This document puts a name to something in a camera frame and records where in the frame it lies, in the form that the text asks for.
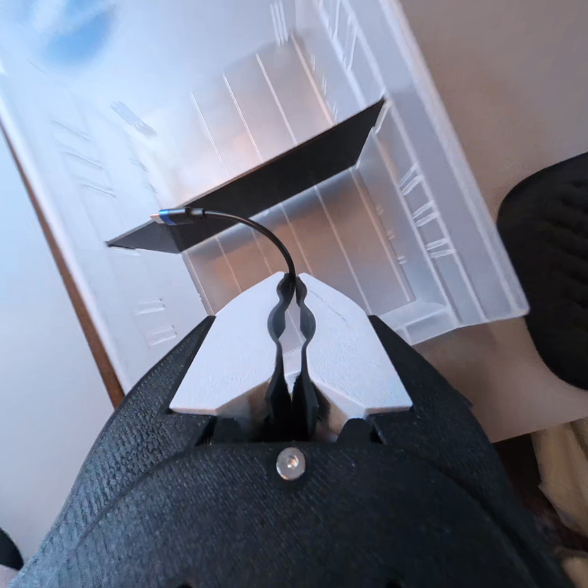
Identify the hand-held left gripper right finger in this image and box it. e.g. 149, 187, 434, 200
297, 272, 414, 422

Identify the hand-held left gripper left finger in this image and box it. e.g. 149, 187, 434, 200
169, 271, 296, 420

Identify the short black cable blue-ringed plug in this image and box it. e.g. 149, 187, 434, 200
149, 208, 300, 288

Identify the clear plastic bin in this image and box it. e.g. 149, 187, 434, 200
0, 0, 530, 400

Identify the black bin divider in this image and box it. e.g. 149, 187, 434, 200
106, 99, 387, 255

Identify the black textured round object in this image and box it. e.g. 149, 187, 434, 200
497, 153, 588, 392

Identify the beige cloth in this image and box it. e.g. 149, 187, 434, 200
530, 418, 588, 588

